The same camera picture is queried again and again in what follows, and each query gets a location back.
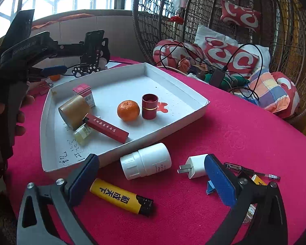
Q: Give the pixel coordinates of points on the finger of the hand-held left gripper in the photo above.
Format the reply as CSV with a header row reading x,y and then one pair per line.
x,y
71,48
54,69

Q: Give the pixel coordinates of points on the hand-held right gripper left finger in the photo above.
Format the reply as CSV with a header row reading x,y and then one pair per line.
x,y
84,176

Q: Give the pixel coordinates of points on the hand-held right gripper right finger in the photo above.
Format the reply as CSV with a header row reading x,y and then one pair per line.
x,y
219,181

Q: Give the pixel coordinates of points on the white plastic pill bottle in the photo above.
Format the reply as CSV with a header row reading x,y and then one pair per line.
x,y
148,160

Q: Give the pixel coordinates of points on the white shallow cardboard tray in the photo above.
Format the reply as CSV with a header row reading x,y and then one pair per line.
x,y
168,99

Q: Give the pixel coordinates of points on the person's left hand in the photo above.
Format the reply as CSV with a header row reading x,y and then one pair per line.
x,y
26,101

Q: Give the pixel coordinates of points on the mandarin orange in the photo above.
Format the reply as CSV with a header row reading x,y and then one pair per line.
x,y
128,111
54,77

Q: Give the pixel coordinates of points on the small blue clip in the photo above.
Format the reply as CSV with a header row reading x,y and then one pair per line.
x,y
209,187

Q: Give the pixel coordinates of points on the black smartphone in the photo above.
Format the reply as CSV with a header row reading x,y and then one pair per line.
x,y
93,43

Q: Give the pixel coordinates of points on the white charger plug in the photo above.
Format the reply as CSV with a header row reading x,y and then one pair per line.
x,y
196,167

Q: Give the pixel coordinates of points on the black paw print phone stand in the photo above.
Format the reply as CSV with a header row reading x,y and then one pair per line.
x,y
91,69

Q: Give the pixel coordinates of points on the yellow black lighter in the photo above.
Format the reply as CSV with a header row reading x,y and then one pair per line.
x,y
112,191

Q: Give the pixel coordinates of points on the small pink white box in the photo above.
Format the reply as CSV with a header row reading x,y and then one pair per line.
x,y
83,89

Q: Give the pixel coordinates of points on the yellow printed packet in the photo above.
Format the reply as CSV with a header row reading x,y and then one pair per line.
x,y
257,178

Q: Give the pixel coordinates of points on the small yellow glass bottle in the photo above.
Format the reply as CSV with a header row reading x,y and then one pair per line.
x,y
81,132

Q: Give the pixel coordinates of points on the white paper sheet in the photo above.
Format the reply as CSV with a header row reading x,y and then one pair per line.
x,y
113,63

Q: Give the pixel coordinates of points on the brown tape roll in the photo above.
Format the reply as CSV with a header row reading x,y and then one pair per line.
x,y
75,109

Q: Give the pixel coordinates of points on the magenta towel table cloth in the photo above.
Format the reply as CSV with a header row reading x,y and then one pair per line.
x,y
232,137

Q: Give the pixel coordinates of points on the brown cardboard box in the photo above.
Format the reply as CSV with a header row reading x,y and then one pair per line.
x,y
117,30

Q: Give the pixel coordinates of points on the clear gel pen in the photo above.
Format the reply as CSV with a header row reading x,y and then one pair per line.
x,y
270,176

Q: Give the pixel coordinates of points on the long red box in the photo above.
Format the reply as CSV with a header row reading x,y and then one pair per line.
x,y
107,129

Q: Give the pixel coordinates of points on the brown wicker hanging chair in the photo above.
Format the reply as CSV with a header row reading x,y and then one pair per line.
x,y
148,17

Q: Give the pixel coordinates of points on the red paper scrap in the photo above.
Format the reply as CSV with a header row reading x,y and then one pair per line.
x,y
163,106

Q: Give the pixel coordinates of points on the red cylinder container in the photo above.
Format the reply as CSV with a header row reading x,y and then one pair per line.
x,y
150,109

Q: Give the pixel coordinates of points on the rolled red white patterned cushion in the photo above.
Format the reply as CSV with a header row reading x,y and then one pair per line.
x,y
168,53

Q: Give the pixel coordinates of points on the orange plaid cloth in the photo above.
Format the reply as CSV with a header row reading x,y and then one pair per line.
x,y
267,91

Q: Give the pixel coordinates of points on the green cloth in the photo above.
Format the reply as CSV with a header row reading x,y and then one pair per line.
x,y
238,81

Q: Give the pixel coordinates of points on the black power adapter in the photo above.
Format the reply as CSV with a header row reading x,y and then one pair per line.
x,y
216,77

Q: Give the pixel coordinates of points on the round red white patterned cushion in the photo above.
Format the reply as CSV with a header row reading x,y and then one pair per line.
x,y
287,89

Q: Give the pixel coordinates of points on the white pillow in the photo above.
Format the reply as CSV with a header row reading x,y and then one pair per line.
x,y
206,33

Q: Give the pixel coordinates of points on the small red white patterned cushion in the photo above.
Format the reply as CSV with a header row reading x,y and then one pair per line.
x,y
241,15

